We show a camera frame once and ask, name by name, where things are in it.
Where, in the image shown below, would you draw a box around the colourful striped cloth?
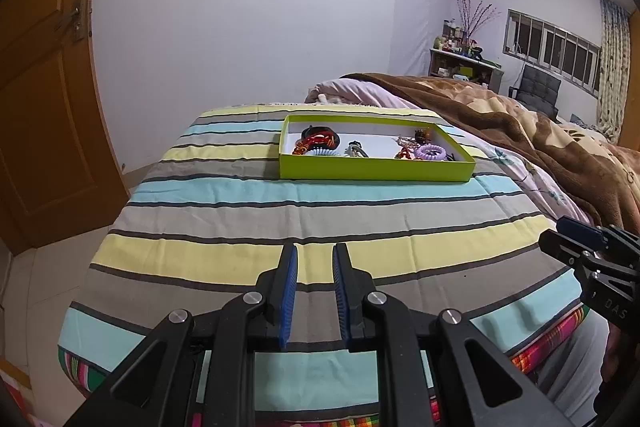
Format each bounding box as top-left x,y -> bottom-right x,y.
57,307 -> 587,427

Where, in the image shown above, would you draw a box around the pink quilt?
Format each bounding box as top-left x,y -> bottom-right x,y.
305,78 -> 426,110

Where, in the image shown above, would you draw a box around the orange wardrobe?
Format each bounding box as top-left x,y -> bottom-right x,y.
617,7 -> 640,148

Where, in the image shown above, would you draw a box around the floral curtain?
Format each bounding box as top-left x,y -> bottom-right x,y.
597,0 -> 629,142

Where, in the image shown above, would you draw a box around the orange wooden door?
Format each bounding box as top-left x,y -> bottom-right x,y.
0,0 -> 133,254

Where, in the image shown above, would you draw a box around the red orange hair clip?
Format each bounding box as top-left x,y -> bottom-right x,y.
292,132 -> 335,156

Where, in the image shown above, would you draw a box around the person's grey trousers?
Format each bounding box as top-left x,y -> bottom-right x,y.
534,312 -> 612,427

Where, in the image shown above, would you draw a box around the floral pink bed sheet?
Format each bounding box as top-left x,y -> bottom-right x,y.
440,124 -> 593,228

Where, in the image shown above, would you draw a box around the green cardboard box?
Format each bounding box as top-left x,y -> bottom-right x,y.
278,114 -> 477,182

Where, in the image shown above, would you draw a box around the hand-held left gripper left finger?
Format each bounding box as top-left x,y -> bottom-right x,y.
65,243 -> 299,427

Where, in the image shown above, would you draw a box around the black quilted chair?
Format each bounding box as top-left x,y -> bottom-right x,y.
507,66 -> 562,118

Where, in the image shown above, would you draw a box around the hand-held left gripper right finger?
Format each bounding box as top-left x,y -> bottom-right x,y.
332,243 -> 576,427

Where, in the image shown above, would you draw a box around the purple decorative branches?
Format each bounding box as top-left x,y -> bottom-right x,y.
457,0 -> 501,38

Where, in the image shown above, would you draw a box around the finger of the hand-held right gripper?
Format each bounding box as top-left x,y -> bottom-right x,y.
556,216 -> 608,249
538,231 -> 591,269

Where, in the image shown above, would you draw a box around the cluttered wooden shelf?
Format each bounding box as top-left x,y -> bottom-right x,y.
429,47 -> 503,90

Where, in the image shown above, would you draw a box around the barred window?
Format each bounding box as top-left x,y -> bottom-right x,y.
502,9 -> 603,96

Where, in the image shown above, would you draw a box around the black wristband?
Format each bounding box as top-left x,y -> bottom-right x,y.
301,125 -> 341,148

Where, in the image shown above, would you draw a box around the metal door latch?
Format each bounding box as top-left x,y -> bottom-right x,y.
54,0 -> 88,42

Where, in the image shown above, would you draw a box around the purple coil hair tie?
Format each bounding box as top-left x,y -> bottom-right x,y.
415,144 -> 448,162

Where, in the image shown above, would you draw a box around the brown patterned blanket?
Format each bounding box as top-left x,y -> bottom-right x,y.
345,73 -> 640,233

